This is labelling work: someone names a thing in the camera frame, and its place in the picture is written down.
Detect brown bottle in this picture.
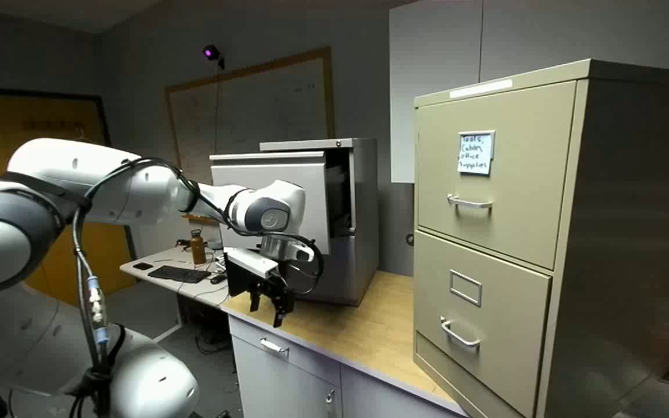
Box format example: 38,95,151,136
187,228,210,267

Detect small grey filing cabinet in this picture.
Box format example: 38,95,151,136
258,135,382,307

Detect wall camera with purple light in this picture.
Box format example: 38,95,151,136
201,41,227,71

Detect light desk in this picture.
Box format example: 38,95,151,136
119,244,235,310

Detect grey under-counter cabinet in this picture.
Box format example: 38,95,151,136
226,312,465,418

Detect black keyboard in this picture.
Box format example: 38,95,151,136
147,261,213,286

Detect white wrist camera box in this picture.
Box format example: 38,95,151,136
224,246,284,281

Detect black looped wrist cable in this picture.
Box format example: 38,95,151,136
274,232,326,296

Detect yellow door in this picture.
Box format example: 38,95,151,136
0,85,138,307

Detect beige drawer with label holder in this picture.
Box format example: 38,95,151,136
412,228,554,418

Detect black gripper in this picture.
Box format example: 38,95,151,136
224,252,301,329

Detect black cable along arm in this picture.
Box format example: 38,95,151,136
67,207,130,418

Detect white paper note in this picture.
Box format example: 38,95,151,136
455,128,498,178

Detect tall beige filing cabinet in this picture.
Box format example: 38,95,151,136
412,57,669,418

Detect beige drawer with note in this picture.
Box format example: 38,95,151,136
414,78,578,271

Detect whiteboard with wooden frame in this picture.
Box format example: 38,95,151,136
165,45,338,186

